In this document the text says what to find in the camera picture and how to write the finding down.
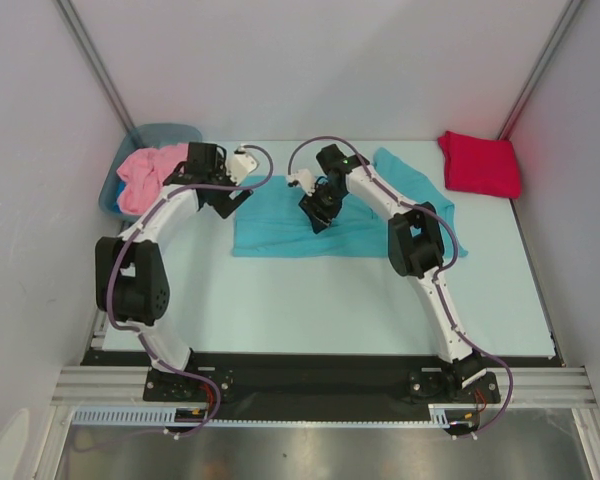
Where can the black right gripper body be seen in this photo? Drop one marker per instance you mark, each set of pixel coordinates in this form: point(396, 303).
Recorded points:
point(318, 211)

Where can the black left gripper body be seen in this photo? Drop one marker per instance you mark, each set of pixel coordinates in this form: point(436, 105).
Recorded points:
point(221, 198)

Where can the teal t-shirt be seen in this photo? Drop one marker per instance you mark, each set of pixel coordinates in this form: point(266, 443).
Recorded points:
point(271, 224)

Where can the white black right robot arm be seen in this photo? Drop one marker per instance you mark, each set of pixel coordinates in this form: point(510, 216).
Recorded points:
point(415, 249)

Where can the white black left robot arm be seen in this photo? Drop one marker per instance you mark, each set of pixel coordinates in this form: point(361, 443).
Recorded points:
point(132, 285)

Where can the pink t-shirt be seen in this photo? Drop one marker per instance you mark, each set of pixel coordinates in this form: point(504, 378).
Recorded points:
point(144, 172)

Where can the grey-blue plastic basket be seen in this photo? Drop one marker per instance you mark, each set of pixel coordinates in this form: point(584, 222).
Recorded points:
point(155, 135)

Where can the blue t-shirt in basket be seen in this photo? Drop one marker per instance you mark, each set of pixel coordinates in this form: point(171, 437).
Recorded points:
point(120, 188)

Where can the folded red t-shirt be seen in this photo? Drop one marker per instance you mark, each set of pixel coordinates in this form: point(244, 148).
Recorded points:
point(480, 166)

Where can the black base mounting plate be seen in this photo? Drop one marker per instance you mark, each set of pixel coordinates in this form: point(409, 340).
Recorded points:
point(423, 378)

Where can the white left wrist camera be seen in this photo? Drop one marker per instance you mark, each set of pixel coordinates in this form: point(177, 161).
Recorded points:
point(240, 164)

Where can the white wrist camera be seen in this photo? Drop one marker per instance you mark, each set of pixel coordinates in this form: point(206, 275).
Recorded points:
point(303, 179)
point(240, 164)

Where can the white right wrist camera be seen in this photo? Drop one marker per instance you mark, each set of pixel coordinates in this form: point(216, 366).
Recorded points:
point(303, 179)

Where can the aluminium front rail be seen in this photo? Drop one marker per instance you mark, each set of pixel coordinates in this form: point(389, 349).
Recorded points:
point(532, 387)

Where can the white slotted cable duct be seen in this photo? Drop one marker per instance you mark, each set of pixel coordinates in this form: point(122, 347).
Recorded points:
point(173, 417)

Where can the left aluminium corner post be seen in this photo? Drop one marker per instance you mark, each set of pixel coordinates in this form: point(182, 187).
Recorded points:
point(91, 55)

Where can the aluminium corner post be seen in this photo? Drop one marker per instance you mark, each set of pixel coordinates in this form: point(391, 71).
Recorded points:
point(566, 20)
point(91, 55)

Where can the right aluminium corner post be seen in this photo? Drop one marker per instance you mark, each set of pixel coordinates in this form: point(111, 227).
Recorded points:
point(566, 20)

